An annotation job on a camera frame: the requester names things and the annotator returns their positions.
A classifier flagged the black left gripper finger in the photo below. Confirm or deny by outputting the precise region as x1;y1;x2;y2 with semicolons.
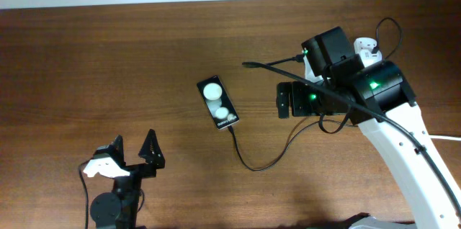
111;135;125;166
138;129;166;169

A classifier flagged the black charger cable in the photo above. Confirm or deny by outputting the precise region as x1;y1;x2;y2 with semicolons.
227;17;403;172

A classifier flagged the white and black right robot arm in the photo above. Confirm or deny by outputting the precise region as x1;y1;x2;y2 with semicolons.
276;27;460;228

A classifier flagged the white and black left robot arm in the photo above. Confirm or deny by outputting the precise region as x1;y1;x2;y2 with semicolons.
83;129;166;229

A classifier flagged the white usb charger adapter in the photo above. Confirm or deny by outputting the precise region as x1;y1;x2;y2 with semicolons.
359;49;382;68

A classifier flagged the white power strip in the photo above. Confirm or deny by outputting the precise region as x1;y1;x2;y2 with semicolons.
354;37;382;68

